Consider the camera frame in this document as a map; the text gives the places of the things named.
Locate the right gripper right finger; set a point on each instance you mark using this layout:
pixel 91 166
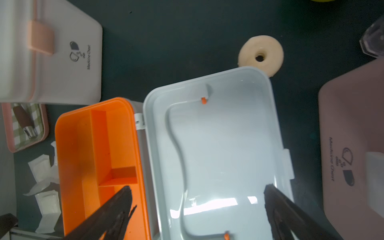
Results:
pixel 287 220

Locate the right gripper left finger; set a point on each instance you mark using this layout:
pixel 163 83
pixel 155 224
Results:
pixel 110 221

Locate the orange kit tray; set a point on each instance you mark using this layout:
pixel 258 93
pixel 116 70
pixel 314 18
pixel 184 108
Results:
pixel 100 151

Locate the white gauze packet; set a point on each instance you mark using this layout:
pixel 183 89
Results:
pixel 54 178
pixel 40 168
pixel 49 205

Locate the blue orange first aid kit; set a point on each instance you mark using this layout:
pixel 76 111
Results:
pixel 214 144

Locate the pink first aid kit box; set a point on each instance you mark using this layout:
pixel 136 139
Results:
pixel 351 110

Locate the white peach first aid kit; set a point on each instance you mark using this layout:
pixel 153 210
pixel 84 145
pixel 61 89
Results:
pixel 51 53

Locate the green checkered cloth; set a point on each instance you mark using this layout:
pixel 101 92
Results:
pixel 20 139

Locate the pink tray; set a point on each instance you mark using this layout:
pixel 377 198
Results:
pixel 6 107

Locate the clear plastic cup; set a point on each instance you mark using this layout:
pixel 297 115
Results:
pixel 372 41

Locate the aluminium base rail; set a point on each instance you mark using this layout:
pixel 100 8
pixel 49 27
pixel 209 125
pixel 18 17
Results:
pixel 19 234

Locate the spatula with wooden handle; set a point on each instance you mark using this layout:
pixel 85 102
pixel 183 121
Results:
pixel 25 121

